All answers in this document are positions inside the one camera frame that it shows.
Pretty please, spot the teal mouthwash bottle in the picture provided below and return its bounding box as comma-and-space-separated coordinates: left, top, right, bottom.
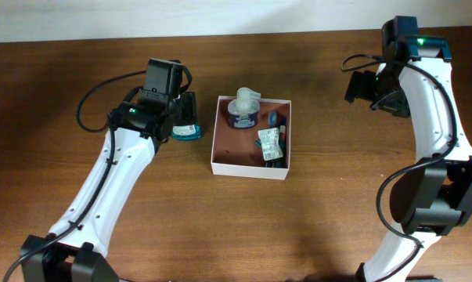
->
171, 124, 201, 141

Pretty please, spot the clear pump soap bottle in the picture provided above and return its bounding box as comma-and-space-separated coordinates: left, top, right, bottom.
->
228, 87, 261, 129

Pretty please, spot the green white packet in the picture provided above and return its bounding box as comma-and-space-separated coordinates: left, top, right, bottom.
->
258, 128, 283, 161

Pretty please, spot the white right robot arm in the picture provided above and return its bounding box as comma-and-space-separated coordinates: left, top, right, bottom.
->
345, 34, 472, 281

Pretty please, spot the white cardboard box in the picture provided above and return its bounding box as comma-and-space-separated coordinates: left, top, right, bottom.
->
211, 96, 292, 180

